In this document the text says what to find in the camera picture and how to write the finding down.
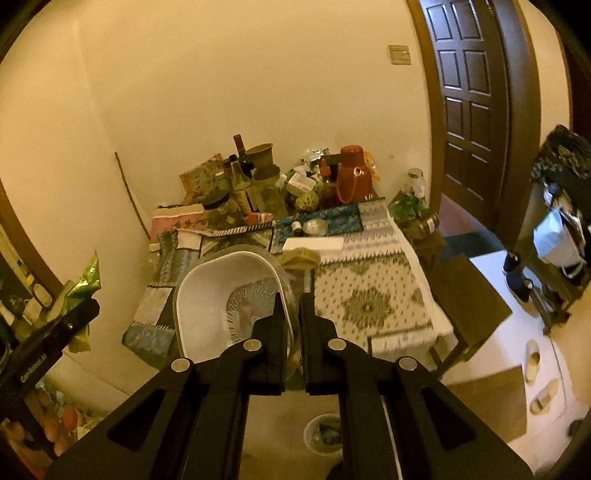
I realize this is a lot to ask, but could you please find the white plastic trash bin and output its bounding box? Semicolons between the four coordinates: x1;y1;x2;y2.
303;413;342;457

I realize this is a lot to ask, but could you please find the patchwork patterned tablecloth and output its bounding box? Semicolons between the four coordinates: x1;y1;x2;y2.
122;200;453;368

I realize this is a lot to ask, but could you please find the pink patterned box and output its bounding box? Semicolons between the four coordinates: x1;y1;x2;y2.
150;204;205;242

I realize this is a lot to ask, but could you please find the glass jar black lid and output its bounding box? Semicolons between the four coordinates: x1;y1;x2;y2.
200;190;230;222

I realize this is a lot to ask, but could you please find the clear glass jar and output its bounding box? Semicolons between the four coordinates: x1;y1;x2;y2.
405;168;427;201

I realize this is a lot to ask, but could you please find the white plastic bag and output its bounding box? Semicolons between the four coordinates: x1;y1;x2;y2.
533;207;583;267

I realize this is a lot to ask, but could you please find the red thermos jug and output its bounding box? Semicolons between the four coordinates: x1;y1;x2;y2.
337;145;374;205

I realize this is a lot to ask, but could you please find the brown ceramic vase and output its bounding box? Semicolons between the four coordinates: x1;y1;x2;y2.
246;143;280;180

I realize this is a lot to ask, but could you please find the dark wine bottle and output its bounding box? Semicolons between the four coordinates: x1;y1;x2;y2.
233;134;253;178

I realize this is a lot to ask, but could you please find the clothes rack with garments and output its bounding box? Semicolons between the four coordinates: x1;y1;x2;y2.
503;125;590;335

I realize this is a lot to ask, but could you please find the dark wooden door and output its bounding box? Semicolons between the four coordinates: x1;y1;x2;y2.
421;0;509;228

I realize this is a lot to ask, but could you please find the thin stick against wall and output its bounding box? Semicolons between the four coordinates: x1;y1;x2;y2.
113;151;150;240

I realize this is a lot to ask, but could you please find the wall light switch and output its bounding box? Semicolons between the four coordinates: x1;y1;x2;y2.
388;45;412;66

